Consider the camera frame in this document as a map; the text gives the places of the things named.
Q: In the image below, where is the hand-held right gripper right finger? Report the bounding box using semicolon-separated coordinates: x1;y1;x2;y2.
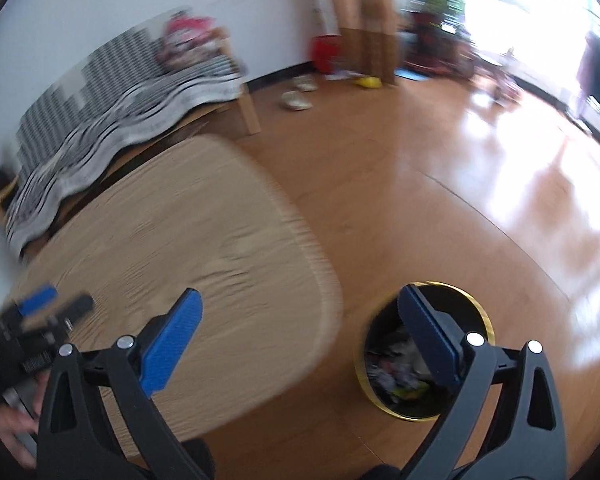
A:
397;282;568;480

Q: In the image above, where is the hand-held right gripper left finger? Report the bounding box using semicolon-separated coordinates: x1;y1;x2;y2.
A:
36;287;211;480

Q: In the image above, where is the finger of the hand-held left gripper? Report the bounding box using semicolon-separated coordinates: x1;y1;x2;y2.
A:
27;295;96;333
19;286;58;317

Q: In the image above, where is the black bin with yellow rim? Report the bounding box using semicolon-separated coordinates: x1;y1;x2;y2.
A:
354;281;496;422

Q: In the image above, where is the pile of mixed wrappers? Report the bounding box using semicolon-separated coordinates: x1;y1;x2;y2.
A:
365;327;432;406

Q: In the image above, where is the person's left hand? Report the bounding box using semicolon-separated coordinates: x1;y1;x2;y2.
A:
0;390;43;466

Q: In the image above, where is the dark red plant pot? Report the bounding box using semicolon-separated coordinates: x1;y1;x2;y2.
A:
405;10;474;79

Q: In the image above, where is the pink cartoon cushion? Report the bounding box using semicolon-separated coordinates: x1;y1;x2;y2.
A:
160;16;219;69

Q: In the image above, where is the red bag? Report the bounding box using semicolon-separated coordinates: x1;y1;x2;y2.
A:
311;35;344;77

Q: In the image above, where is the brown orange curtain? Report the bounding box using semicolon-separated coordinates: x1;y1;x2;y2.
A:
325;0;399;86

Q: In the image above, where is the wooden frame sofa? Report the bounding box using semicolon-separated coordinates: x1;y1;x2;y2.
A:
0;25;262;266

